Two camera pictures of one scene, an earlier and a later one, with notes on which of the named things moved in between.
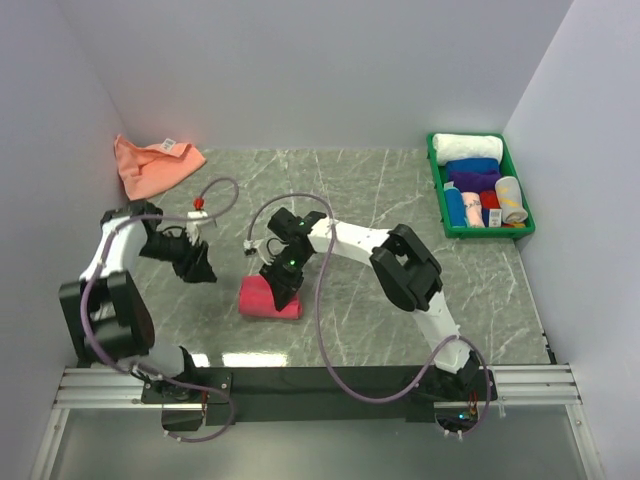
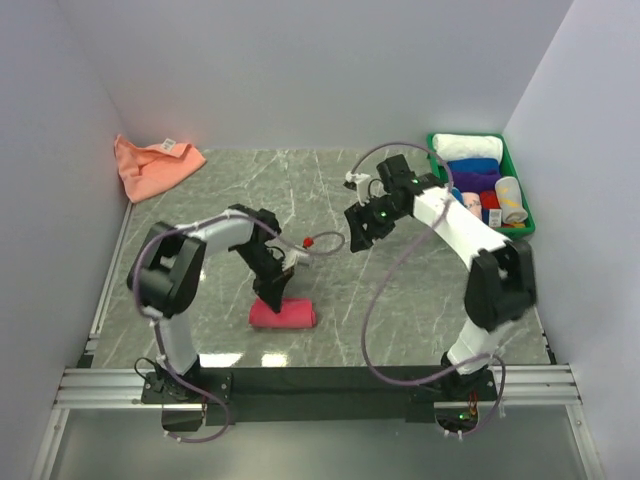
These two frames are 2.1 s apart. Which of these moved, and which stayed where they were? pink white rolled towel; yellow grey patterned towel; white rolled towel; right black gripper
Moved: right black gripper
Stayed: white rolled towel; yellow grey patterned towel; pink white rolled towel
